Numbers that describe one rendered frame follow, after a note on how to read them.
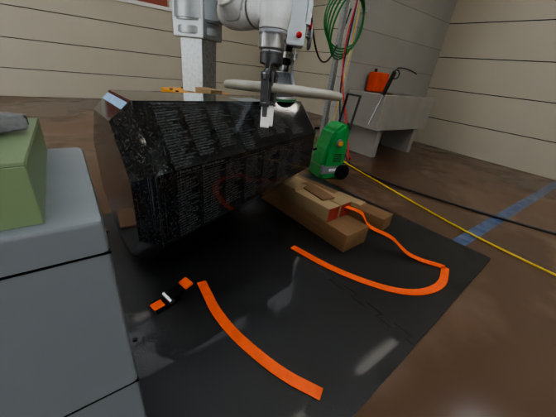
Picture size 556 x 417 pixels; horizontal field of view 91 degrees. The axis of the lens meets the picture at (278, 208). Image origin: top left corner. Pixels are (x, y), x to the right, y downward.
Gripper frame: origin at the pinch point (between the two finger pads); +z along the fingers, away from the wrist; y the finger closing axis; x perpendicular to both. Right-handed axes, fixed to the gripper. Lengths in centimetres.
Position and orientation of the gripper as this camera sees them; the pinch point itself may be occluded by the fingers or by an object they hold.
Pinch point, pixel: (266, 117)
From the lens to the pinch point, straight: 101.2
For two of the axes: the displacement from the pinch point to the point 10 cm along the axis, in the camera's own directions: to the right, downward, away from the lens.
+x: -9.7, -1.8, 1.9
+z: -0.9, 9.1, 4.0
